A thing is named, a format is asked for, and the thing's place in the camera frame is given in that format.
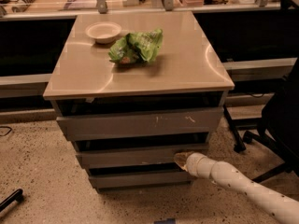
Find grey drawer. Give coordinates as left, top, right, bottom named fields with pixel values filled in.
left=57, top=107, right=223, bottom=141
left=89, top=172, right=192, bottom=189
left=76, top=143, right=209, bottom=169

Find grey bottom drawer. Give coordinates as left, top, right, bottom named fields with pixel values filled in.
left=89, top=172, right=192, bottom=189

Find beige bowl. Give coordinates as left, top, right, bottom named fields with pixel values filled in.
left=85, top=21, right=121, bottom=44

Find black chair leg left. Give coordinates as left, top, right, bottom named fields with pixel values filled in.
left=0, top=189, right=23, bottom=212

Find grey drawer cabinet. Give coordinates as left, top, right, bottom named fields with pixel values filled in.
left=42, top=10, right=235, bottom=194

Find black desk leg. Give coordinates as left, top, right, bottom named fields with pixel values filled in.
left=223, top=105, right=246, bottom=153

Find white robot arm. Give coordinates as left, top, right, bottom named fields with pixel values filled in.
left=174, top=152, right=299, bottom=224

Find green chip bag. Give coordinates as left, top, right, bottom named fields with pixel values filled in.
left=108, top=29, right=163, bottom=64

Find grey top drawer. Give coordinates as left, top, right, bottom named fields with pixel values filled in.
left=57, top=107, right=223, bottom=141

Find black office chair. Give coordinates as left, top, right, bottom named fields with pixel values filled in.
left=243, top=59, right=299, bottom=183

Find black floor cable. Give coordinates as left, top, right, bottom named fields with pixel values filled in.
left=0, top=126, right=13, bottom=138

